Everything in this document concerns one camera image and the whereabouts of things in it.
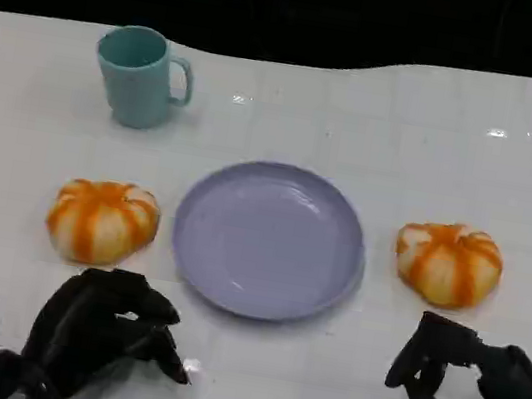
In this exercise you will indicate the orange white toy bread roll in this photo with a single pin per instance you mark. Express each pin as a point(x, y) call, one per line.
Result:
point(100, 224)
point(447, 269)

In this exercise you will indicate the lilac plate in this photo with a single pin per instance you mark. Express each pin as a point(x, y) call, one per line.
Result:
point(264, 240)

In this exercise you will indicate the pale green mug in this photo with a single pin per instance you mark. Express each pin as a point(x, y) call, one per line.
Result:
point(137, 88)

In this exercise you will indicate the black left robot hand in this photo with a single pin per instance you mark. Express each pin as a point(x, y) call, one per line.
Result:
point(79, 322)

